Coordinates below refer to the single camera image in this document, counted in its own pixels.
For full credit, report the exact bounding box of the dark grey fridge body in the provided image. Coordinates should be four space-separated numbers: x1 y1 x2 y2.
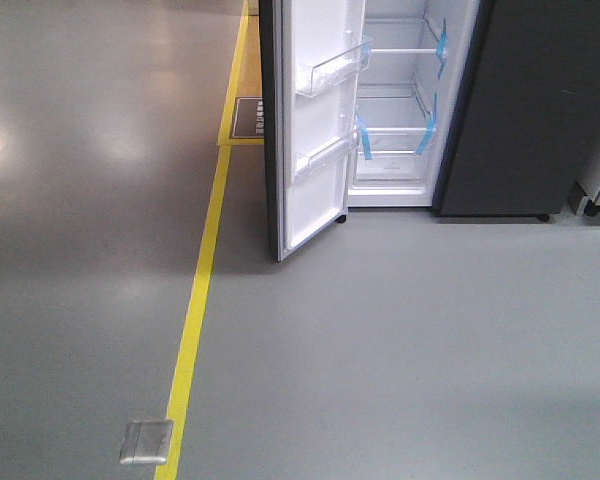
347 0 600 216

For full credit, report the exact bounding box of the clear middle door bin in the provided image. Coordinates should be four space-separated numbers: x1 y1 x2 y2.
293 128 359 180

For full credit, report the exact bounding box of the clear door bin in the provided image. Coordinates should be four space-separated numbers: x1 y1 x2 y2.
293 128 359 180
295 36 372 98

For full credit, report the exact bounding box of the clear crisper drawer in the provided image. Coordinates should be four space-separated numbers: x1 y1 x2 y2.
361 127 426 158

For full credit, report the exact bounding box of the dark floor sign sticker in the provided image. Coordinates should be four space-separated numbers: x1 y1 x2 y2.
230 97 265 139

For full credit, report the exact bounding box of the clear upper door bin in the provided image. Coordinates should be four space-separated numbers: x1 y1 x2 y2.
295 36 372 98

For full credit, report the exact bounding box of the blue tape strip lower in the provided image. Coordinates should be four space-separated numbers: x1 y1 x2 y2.
415 94 438 156

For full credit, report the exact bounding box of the blue tape strip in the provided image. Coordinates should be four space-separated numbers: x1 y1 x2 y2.
415 94 438 156
436 20 448 80

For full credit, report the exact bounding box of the blue tape strip upper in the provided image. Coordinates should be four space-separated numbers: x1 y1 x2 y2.
436 20 448 80

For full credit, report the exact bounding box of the silver floor socket near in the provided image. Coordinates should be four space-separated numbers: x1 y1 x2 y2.
119 420 174 465

